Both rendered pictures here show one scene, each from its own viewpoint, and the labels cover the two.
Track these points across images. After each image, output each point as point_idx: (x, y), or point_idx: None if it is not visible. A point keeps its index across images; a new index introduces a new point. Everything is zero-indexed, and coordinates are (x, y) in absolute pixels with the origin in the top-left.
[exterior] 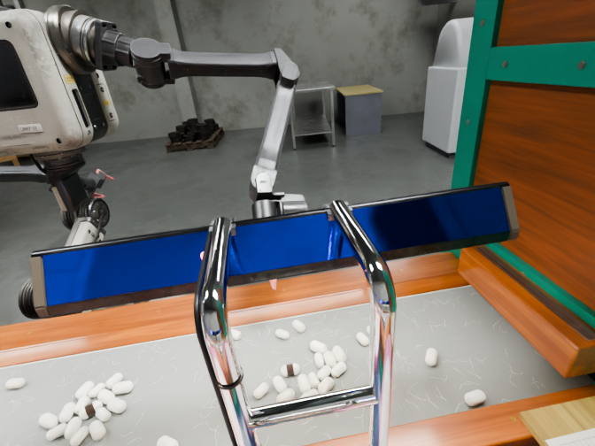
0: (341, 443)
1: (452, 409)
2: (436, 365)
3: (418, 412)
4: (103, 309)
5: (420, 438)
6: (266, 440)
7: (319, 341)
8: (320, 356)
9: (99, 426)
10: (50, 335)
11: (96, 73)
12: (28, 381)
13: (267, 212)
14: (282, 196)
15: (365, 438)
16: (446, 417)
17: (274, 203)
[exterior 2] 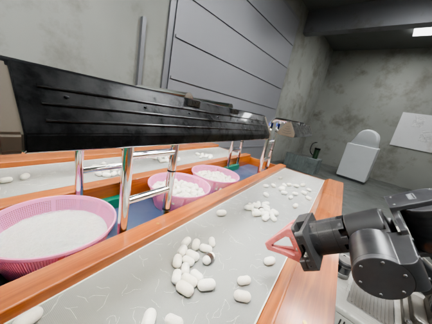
0: (148, 233)
1: (60, 301)
2: None
3: (97, 283)
4: (411, 299)
5: (97, 252)
6: (188, 231)
7: (213, 298)
8: (197, 274)
9: (249, 206)
10: (322, 214)
11: None
12: (295, 209)
13: (352, 216)
14: (400, 233)
15: (135, 239)
16: (72, 272)
17: (380, 227)
